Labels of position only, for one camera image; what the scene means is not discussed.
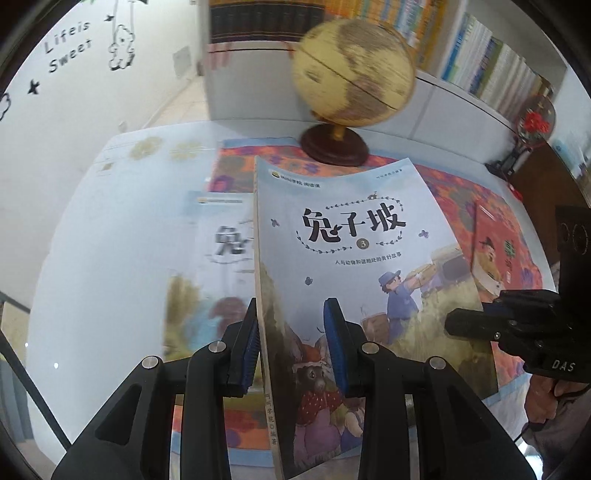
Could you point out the person's right hand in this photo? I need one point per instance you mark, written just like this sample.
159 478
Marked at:
542 399

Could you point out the black wall lettering sticker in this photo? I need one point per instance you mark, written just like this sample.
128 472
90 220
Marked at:
52 66

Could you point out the pale blue printed box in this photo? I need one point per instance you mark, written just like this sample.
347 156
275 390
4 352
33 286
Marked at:
565 152

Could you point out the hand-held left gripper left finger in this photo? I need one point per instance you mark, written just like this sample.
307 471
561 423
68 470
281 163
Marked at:
244 350

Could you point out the black line bear sticker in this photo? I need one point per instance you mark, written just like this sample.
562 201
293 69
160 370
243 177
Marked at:
121 34

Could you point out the red book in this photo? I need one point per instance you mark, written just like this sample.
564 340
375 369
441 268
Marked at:
508 217

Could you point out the round red flower fan stand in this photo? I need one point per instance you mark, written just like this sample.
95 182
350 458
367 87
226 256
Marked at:
535 122

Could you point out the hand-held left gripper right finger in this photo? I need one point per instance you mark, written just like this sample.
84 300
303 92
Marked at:
334 346

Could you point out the brown wooden cabinet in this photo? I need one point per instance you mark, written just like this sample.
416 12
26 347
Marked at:
545 194

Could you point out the white book blue worker picture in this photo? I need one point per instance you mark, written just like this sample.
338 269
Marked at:
346 258

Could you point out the row of colourful shelf books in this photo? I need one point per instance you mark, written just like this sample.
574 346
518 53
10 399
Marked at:
485 60

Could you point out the person's right forearm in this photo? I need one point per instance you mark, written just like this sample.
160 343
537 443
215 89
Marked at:
572 424

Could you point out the orange floral quilted mat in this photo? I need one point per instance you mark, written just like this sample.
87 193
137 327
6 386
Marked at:
461 184

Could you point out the antique yellow globe wooden base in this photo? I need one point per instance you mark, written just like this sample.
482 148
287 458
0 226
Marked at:
351 74

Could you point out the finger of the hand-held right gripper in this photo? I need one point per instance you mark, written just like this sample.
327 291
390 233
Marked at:
526 302
475 325

